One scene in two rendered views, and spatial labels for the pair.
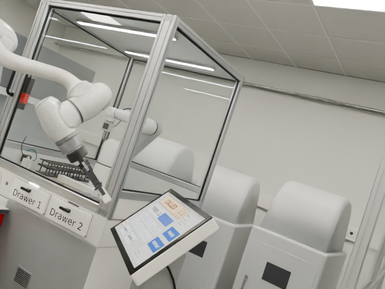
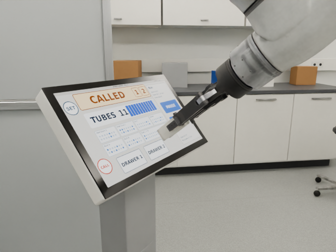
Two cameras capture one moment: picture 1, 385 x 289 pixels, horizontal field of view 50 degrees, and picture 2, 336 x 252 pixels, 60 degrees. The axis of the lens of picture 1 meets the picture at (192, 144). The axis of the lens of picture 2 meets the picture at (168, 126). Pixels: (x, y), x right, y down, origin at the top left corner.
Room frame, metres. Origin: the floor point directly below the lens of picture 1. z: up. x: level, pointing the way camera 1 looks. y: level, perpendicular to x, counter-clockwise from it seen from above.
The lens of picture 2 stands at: (2.01, 0.77, 1.28)
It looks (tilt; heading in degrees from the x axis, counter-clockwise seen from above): 14 degrees down; 232
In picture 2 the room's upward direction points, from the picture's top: straight up
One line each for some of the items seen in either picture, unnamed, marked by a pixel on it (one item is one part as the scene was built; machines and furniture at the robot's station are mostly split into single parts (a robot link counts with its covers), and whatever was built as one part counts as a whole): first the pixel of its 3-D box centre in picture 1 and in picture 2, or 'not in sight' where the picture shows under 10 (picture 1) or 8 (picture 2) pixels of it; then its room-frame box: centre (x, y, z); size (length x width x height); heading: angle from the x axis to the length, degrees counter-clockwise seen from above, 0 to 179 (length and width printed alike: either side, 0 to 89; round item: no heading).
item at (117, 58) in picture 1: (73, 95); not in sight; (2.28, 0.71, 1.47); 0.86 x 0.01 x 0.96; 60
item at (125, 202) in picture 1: (123, 116); not in sight; (2.67, 0.48, 1.47); 1.02 x 0.95 x 1.04; 60
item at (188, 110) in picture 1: (188, 126); not in sight; (2.43, 0.06, 1.52); 0.87 x 0.01 x 0.86; 150
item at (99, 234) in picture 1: (93, 203); not in sight; (2.67, 0.48, 0.87); 1.02 x 0.95 x 0.14; 60
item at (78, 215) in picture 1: (67, 215); not in sight; (2.12, 0.48, 0.87); 0.29 x 0.02 x 0.11; 60
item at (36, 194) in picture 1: (28, 195); not in sight; (2.27, 0.76, 0.87); 0.29 x 0.02 x 0.11; 60
